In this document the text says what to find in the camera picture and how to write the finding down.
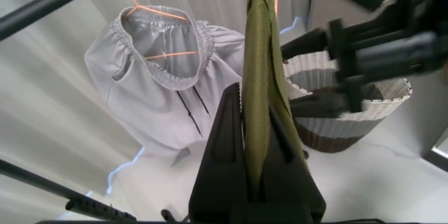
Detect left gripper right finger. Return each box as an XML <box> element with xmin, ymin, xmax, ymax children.
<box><xmin>261</xmin><ymin>107</ymin><xmax>327</xmax><ymax>223</ymax></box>

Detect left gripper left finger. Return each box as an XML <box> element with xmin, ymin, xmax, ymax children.
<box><xmin>188</xmin><ymin>82</ymin><xmax>248</xmax><ymax>223</ymax></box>

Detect white laundry basket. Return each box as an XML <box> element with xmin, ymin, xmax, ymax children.
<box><xmin>282</xmin><ymin>50</ymin><xmax>413</xmax><ymax>154</ymax></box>

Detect black clothes rack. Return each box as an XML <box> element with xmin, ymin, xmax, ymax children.
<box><xmin>0</xmin><ymin>0</ymin><xmax>251</xmax><ymax>223</ymax></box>

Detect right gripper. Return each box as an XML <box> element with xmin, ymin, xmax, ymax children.
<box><xmin>279</xmin><ymin>19</ymin><xmax>448</xmax><ymax>118</ymax></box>

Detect pale grey shorts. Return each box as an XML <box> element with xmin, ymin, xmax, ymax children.
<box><xmin>83</xmin><ymin>5</ymin><xmax>246</xmax><ymax>167</ymax></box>

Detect green shirt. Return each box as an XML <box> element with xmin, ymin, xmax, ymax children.
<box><xmin>240</xmin><ymin>0</ymin><xmax>311</xmax><ymax>202</ymax></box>

